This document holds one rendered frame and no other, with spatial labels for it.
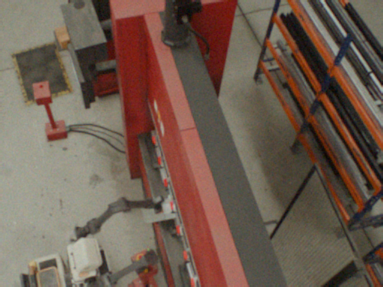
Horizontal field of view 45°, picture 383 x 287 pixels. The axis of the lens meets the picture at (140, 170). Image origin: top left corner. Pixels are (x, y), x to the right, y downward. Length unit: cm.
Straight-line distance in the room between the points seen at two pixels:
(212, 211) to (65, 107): 357
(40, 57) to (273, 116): 300
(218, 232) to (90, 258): 121
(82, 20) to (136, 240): 225
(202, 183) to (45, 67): 398
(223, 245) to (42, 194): 310
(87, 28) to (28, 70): 255
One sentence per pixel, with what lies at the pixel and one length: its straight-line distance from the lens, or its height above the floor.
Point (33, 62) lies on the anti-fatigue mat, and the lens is 623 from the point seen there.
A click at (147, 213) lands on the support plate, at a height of 100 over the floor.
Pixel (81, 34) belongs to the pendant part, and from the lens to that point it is 367.
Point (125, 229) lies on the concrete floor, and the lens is 484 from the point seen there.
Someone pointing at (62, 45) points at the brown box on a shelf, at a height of 105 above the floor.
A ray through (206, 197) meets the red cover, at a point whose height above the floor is 230.
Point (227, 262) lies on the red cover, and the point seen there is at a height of 230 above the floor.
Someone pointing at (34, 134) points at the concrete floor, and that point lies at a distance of 556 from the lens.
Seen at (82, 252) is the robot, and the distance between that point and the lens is 333.
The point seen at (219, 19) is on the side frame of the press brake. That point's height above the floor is 214.
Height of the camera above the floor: 450
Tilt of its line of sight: 61 degrees down
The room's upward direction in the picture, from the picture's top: 3 degrees counter-clockwise
